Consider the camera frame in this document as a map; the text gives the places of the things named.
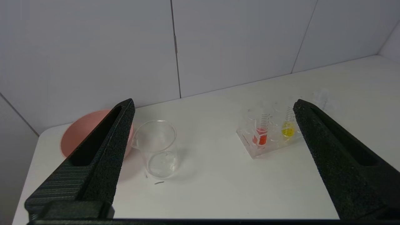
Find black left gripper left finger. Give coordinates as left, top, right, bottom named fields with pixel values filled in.
left=24, top=98, right=136, bottom=217

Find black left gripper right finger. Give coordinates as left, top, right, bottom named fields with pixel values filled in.
left=293, top=99, right=400, bottom=220

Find test tube with red pigment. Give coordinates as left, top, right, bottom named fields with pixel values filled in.
left=254, top=108, right=271, bottom=147

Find test tube with yellow pigment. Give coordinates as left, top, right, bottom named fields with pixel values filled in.
left=281, top=106, right=297, bottom=138

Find clear acrylic test tube rack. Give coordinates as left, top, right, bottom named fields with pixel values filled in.
left=237, top=90, right=335, bottom=159

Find pink plastic bowl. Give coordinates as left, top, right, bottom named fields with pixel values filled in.
left=60, top=109, right=135, bottom=158

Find clear glass beaker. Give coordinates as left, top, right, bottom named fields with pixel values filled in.
left=131, top=120, right=179, bottom=179

